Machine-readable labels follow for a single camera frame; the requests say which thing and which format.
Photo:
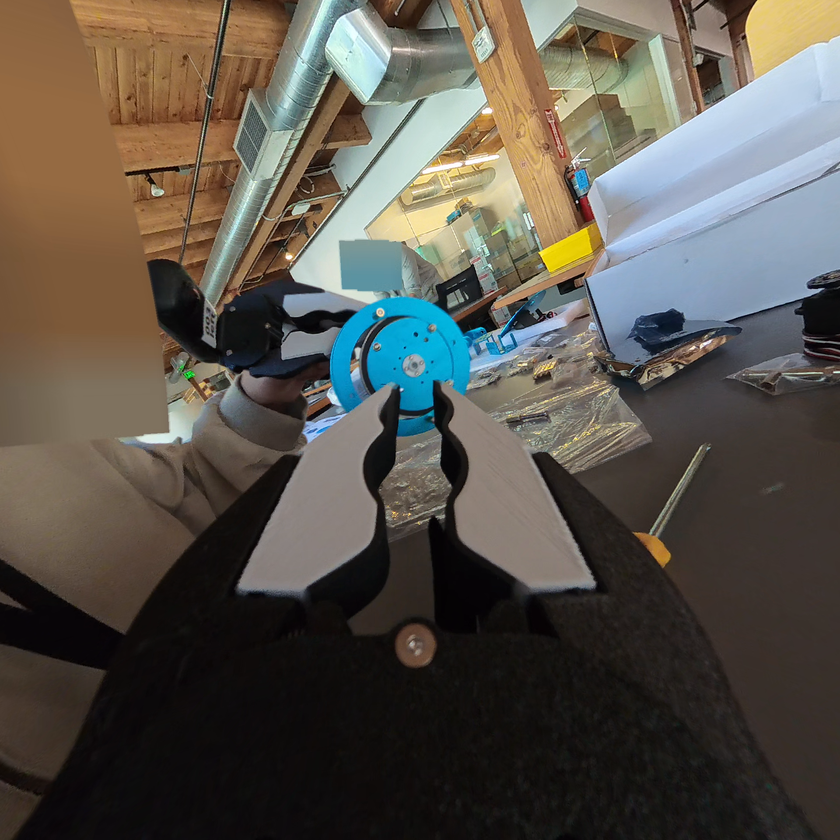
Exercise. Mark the person's beige jacket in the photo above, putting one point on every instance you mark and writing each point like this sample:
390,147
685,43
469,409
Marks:
65,525

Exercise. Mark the black ceiling pipe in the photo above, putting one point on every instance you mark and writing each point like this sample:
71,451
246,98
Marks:
207,118

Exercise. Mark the wooden support post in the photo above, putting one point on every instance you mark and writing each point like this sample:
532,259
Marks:
525,131

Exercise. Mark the person's left hand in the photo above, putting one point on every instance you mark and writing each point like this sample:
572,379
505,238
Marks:
285,388

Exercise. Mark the silver antistatic bag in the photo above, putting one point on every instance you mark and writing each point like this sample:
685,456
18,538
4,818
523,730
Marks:
656,367

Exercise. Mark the clear plastic bag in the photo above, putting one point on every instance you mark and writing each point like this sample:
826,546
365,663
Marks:
577,433

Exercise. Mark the small bag of brass parts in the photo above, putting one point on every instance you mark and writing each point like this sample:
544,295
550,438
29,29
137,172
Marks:
781,377

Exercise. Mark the black monitor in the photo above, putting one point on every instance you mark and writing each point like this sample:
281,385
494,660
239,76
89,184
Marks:
463,289

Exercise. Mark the white wall box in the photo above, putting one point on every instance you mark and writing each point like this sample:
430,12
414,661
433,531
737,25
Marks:
483,46

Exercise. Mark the black servo motor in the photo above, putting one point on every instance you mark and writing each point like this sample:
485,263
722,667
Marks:
820,308

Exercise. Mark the red wall sign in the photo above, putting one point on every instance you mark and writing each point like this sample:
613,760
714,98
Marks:
554,131

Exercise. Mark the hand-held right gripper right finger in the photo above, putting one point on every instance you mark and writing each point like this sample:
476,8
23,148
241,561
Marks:
512,518

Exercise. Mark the wooden table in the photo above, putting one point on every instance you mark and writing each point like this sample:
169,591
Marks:
538,285

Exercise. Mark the silver rectangular duct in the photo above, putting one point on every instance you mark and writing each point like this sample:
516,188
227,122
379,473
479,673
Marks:
367,52

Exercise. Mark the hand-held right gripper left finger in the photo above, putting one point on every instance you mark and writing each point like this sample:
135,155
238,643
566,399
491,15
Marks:
315,525

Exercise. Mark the red fire extinguisher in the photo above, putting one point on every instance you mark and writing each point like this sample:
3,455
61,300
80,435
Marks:
583,190

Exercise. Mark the blue round turntable assembly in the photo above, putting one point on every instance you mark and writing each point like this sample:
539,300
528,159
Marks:
420,341

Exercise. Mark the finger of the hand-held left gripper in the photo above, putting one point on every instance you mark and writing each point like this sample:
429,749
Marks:
308,344
321,305

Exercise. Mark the person's left forearm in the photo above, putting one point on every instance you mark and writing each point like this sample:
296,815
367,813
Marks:
216,453

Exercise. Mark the group of blue metal brackets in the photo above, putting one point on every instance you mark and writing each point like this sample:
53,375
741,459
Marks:
505,341

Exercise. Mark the green exit sign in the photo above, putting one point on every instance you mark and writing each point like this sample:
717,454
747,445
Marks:
187,374

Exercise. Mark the silver spiral duct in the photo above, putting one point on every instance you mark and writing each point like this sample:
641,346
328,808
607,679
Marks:
275,98

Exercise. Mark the blue round metal plate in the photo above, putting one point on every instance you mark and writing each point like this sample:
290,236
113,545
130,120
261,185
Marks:
525,315

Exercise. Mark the stack of cardboard boxes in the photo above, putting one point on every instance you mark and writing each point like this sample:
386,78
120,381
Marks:
485,243

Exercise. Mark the yellow storage bin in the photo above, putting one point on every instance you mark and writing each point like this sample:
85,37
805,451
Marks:
571,249

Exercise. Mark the black track light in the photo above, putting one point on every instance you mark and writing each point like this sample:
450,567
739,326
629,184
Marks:
156,189

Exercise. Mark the pile of small hardware bags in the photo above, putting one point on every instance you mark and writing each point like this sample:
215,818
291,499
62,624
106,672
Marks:
544,367

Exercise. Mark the white and orange cardboard box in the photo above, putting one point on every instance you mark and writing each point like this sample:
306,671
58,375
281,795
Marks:
689,275

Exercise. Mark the white ceiling access point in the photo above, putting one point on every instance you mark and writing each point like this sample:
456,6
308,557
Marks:
308,207

